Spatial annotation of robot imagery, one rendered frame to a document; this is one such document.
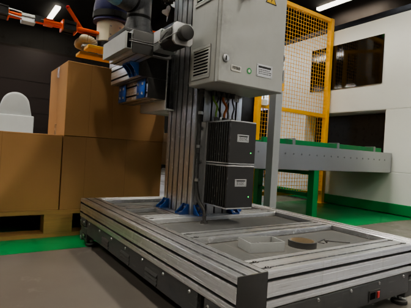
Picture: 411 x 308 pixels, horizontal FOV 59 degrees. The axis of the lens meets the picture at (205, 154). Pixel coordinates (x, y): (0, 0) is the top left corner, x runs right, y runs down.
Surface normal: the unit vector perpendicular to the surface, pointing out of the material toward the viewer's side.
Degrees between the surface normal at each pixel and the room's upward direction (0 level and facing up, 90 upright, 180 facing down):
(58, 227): 90
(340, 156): 90
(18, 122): 90
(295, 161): 90
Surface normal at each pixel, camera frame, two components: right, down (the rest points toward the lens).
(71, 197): 0.56, 0.04
